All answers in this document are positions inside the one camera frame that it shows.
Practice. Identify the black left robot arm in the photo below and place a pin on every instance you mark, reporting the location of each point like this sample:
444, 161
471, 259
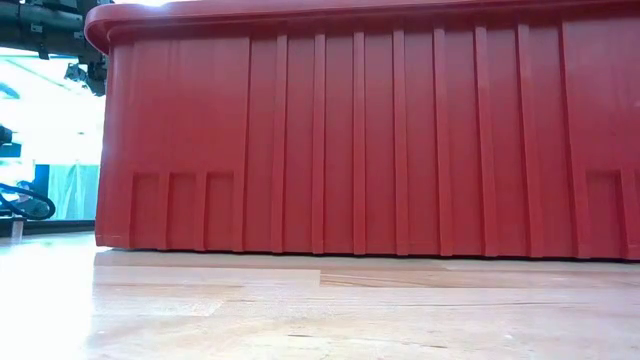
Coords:
45, 25

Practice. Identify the red plastic storage bin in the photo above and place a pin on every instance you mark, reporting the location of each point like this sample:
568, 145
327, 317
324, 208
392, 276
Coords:
350, 140

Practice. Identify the teal translucent panel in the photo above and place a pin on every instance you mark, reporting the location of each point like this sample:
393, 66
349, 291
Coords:
75, 192

